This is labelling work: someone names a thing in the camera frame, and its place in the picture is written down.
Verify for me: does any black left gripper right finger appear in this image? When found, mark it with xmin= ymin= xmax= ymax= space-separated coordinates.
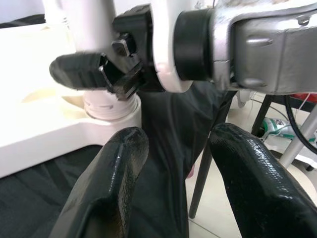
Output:
xmin=209 ymin=122 xmax=317 ymax=238

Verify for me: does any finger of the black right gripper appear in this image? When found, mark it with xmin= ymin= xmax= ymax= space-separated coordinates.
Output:
xmin=49 ymin=52 xmax=146 ymax=102

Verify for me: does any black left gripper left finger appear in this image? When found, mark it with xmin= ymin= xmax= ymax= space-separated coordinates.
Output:
xmin=49 ymin=126 xmax=149 ymax=238

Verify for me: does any white plastic table top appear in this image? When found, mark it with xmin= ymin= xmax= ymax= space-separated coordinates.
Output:
xmin=0 ymin=21 xmax=142 ymax=179

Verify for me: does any grey metal bar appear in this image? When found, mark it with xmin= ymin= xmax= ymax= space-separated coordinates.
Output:
xmin=279 ymin=109 xmax=317 ymax=169

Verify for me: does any black metal table leg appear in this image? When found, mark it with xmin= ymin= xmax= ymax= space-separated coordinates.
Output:
xmin=188 ymin=138 xmax=213 ymax=219
xmin=251 ymin=94 xmax=273 ymax=138

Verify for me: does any green white device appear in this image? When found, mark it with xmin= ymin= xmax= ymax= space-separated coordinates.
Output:
xmin=262 ymin=118 xmax=302 ymax=139

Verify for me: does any black tablecloth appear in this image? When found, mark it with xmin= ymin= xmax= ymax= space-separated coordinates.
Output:
xmin=0 ymin=13 xmax=236 ymax=238

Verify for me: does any red object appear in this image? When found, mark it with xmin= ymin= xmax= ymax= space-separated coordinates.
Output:
xmin=289 ymin=92 xmax=317 ymax=110

